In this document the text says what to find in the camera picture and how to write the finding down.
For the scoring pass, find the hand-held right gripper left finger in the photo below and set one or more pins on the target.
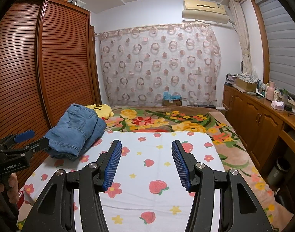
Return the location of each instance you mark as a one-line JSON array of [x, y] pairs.
[[112, 164]]

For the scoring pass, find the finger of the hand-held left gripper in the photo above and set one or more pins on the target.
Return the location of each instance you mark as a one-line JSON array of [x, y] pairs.
[[38, 143], [24, 135]]

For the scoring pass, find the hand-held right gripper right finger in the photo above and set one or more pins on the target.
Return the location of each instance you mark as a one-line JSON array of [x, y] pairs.
[[182, 164]]

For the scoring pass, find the blue denim pants embroidered pocket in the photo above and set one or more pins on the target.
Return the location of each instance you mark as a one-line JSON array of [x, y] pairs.
[[65, 140]]

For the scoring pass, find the blue denim pants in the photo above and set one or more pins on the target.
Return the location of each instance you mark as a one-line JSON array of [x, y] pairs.
[[77, 118]]

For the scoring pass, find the person's left hand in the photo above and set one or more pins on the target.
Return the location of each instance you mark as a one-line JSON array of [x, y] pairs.
[[12, 186]]

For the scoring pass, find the white strawberry print sheet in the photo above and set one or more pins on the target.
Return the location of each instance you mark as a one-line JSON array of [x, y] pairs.
[[142, 149]]

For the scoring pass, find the yellow plush toy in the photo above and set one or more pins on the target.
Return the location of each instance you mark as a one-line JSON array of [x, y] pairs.
[[101, 110]]

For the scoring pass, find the small white flat device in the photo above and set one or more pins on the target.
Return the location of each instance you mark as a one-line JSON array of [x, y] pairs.
[[220, 107]]

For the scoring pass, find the brown slatted wooden wardrobe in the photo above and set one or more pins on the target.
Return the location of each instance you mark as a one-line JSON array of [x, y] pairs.
[[65, 65]]

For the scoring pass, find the low wooden cabinet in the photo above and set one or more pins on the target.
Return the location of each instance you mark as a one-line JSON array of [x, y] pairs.
[[249, 116]]

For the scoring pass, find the grey trash bin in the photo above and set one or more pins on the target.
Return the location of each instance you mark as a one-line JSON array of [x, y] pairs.
[[279, 171]]

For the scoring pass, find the dark patterned box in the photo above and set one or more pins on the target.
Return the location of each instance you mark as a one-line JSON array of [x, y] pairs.
[[230, 79]]

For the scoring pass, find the cardboard box with patterned cloth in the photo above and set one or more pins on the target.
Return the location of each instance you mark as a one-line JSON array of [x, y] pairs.
[[246, 83]]

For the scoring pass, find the pink tissue box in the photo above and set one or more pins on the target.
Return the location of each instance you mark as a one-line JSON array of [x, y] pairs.
[[277, 105]]

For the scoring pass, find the pink thermos jug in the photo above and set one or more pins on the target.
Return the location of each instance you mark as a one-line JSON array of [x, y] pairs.
[[270, 91]]

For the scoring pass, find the small white fan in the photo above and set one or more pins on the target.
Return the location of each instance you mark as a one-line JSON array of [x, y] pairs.
[[243, 67]]

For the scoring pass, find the beige tied side curtain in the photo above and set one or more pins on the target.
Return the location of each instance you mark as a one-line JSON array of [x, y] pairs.
[[243, 36]]

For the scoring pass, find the white storage box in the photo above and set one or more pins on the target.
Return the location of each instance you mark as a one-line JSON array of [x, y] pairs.
[[78, 3]]

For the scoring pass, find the grey window blind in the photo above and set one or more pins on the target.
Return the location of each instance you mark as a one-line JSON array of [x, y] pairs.
[[285, 48]]

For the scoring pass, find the wooden window frame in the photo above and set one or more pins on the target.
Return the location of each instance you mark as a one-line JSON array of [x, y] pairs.
[[261, 48]]

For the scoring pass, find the beige wall air conditioner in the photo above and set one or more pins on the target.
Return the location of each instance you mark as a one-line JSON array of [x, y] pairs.
[[204, 9]]

